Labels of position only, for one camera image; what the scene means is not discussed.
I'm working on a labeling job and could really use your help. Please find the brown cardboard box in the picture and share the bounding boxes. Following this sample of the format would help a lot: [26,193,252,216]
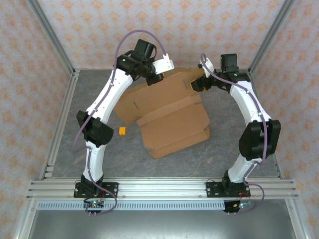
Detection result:
[114,66,211,160]

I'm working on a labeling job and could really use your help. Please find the aluminium cross beam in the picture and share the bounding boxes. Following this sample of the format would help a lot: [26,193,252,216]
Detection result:
[26,177,299,200]

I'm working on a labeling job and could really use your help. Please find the grey steel plate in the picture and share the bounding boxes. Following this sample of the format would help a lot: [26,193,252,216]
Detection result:
[27,210,297,239]

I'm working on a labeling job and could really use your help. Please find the aluminium upright post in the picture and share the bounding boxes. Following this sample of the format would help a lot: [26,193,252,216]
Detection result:
[26,0,76,75]
[249,0,297,75]

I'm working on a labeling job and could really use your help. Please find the aluminium side rail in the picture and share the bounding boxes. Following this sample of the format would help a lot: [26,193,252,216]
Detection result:
[39,69,80,180]
[249,71,284,180]

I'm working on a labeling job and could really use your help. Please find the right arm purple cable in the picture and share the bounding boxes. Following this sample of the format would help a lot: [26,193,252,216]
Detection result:
[200,52,265,215]

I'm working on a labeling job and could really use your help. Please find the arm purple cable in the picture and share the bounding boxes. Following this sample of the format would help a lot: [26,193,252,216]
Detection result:
[200,52,265,215]
[72,29,168,217]

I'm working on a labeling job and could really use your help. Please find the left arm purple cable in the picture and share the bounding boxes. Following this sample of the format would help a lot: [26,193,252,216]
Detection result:
[72,29,168,217]

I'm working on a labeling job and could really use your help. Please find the grey slotted cable duct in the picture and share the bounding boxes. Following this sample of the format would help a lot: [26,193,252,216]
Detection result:
[37,201,252,211]

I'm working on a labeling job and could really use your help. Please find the aluminium frame leg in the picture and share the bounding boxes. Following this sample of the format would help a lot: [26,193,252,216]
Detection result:
[284,199,310,239]
[13,199,38,239]

